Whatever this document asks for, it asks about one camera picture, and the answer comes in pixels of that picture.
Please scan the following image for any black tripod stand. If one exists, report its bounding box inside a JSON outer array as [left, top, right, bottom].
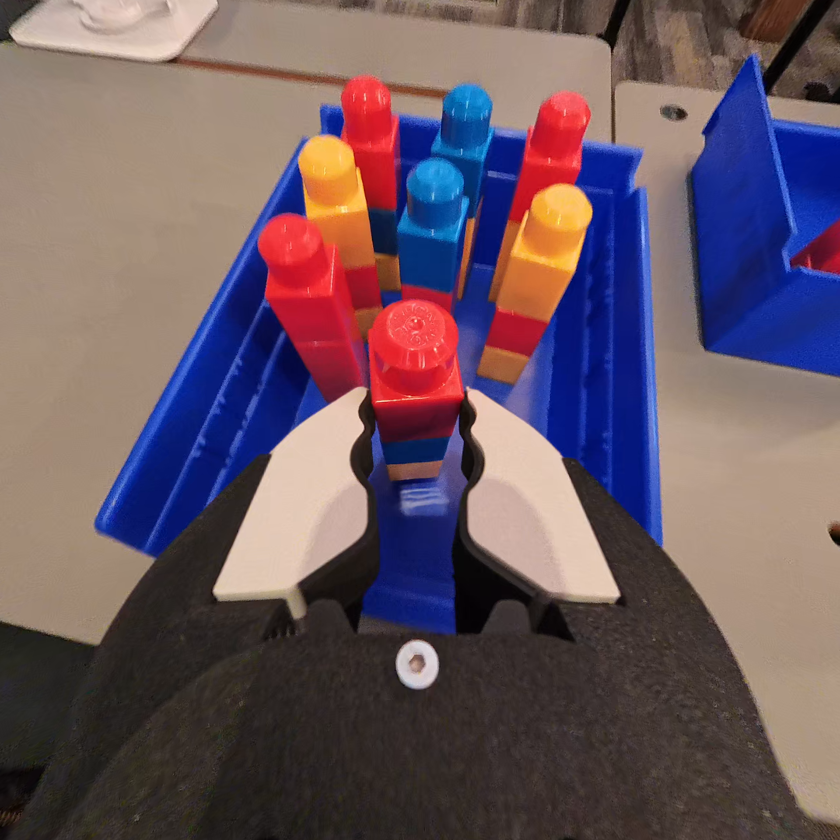
[[764, 0, 826, 88]]

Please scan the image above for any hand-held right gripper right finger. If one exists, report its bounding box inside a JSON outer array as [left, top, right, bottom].
[[452, 388, 622, 624]]

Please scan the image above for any brown wooden column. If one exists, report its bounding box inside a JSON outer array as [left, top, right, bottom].
[[737, 0, 811, 41]]

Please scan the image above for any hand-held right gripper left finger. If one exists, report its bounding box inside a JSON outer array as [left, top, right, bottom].
[[212, 385, 381, 624]]

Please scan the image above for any blue plastic bin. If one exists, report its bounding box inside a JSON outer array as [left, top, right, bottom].
[[689, 53, 840, 378], [95, 103, 663, 634]]

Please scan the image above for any instruction sheet on stand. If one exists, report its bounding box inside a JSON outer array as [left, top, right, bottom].
[[9, 0, 219, 63]]

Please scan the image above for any black pole stand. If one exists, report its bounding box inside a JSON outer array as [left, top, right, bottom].
[[600, 0, 634, 46]]

